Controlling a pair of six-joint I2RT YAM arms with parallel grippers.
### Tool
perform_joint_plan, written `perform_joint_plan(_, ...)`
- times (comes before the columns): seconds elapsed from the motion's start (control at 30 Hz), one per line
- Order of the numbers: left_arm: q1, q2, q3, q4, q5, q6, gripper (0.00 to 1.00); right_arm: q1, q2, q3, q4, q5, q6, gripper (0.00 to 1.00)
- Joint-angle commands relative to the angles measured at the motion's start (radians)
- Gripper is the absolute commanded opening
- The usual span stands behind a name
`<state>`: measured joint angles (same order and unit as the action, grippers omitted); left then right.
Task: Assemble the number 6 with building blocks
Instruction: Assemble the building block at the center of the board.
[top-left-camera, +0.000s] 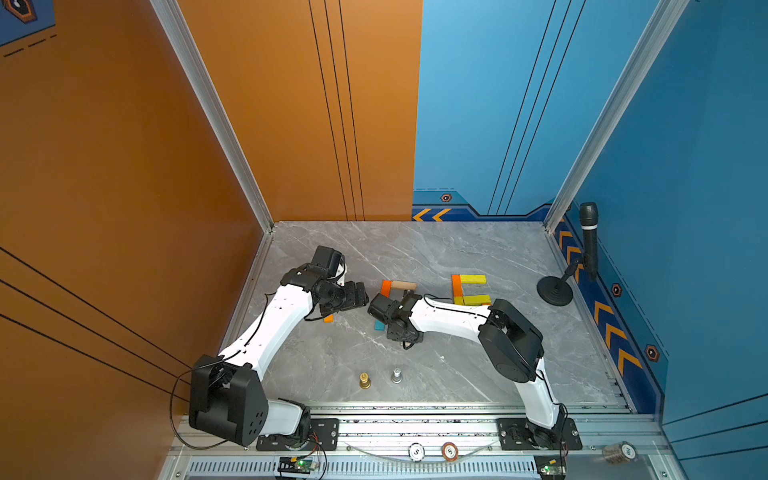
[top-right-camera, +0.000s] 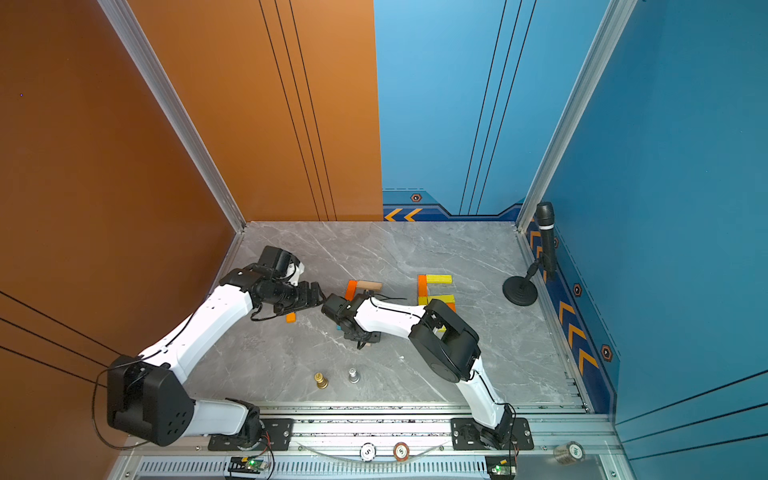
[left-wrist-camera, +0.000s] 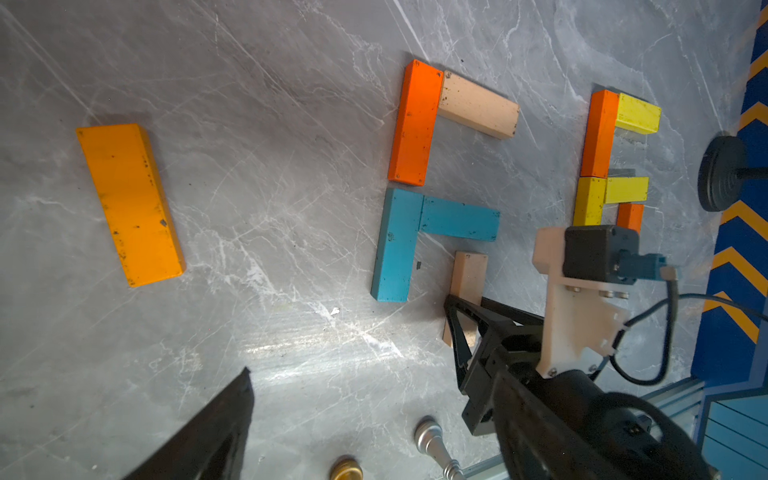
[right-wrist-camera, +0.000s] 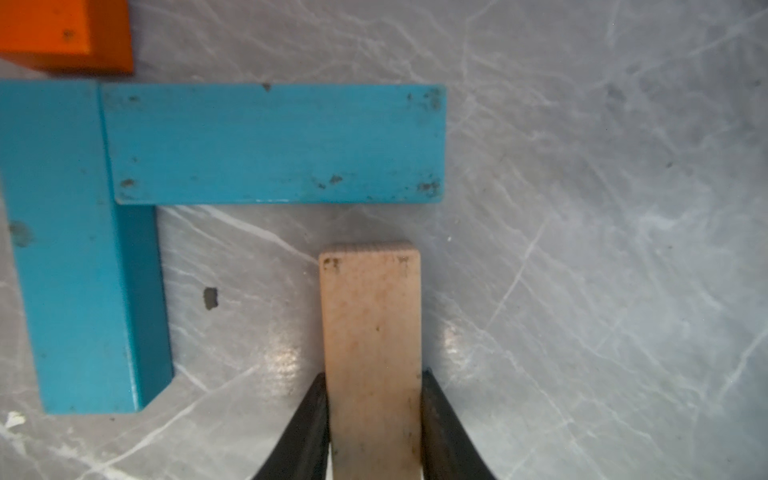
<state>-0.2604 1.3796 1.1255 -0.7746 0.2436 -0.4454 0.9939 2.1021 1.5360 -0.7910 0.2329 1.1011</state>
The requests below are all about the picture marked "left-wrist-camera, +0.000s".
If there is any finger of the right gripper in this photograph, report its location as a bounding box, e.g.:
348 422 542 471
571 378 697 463
444 295 543 390

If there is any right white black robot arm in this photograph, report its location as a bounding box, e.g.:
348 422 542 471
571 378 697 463
444 295 713 479

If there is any pale cream wooden block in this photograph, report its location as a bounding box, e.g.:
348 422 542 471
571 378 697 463
442 251 488 349

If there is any teal block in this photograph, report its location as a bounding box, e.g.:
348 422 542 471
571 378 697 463
420 196 500 242
371 188 424 303

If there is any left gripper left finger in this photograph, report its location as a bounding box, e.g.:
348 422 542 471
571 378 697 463
126 368 254 479

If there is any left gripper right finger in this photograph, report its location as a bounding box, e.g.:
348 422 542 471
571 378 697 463
493 370 636 479

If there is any amber orange block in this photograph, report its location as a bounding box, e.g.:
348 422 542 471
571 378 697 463
76 124 186 288

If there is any yellow block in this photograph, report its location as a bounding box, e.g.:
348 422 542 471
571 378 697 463
616 93 662 135
572 177 607 226
604 177 649 204

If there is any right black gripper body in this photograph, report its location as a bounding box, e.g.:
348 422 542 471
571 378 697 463
460 321 543 436

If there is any silver weight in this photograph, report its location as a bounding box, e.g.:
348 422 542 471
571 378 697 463
413 416 466 480

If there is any brass weight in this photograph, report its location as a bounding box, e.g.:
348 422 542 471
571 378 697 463
329 456 364 480

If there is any tan wooden block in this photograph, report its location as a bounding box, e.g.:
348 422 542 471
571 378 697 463
438 71 520 140

